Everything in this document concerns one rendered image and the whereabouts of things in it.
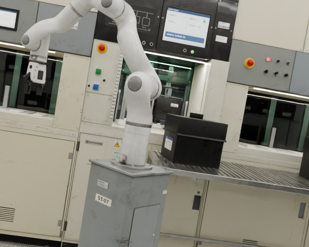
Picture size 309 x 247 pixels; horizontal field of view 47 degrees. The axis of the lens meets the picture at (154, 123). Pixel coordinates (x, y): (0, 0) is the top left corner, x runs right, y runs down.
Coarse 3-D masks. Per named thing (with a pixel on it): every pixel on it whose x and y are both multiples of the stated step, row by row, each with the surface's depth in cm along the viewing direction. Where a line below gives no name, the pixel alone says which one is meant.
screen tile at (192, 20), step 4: (188, 20) 230; (192, 20) 231; (196, 20) 231; (200, 20) 231; (188, 24) 230; (196, 24) 231; (200, 24) 231; (204, 24) 231; (188, 28) 231; (192, 28) 231; (196, 28) 231; (204, 28) 232; (188, 32) 231; (192, 32) 231; (196, 32) 231; (200, 32) 232; (204, 32) 232
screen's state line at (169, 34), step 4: (168, 32) 230; (172, 32) 230; (168, 36) 230; (172, 36) 230; (176, 36) 230; (180, 36) 231; (184, 36) 231; (188, 36) 231; (192, 36) 231; (188, 40) 231; (192, 40) 231; (196, 40) 232; (200, 40) 232
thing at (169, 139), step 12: (168, 132) 207; (168, 144) 203; (180, 144) 191; (192, 144) 193; (204, 144) 194; (216, 144) 196; (168, 156) 200; (180, 156) 192; (192, 156) 193; (204, 156) 195; (216, 156) 197; (216, 168) 197
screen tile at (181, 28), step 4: (168, 16) 229; (172, 16) 229; (176, 16) 229; (180, 16) 230; (176, 20) 230; (180, 20) 230; (184, 20) 230; (168, 24) 229; (172, 24) 230; (180, 24) 230; (184, 24) 230; (168, 28) 230; (172, 28) 230; (176, 28) 230; (180, 28) 230; (184, 28) 230; (184, 32) 231
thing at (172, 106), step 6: (168, 90) 293; (168, 96) 294; (156, 102) 284; (162, 102) 284; (168, 102) 285; (174, 102) 285; (180, 102) 286; (156, 108) 284; (162, 108) 285; (168, 108) 285; (174, 108) 286; (180, 108) 286; (156, 114) 285; (162, 114) 285; (174, 114) 286
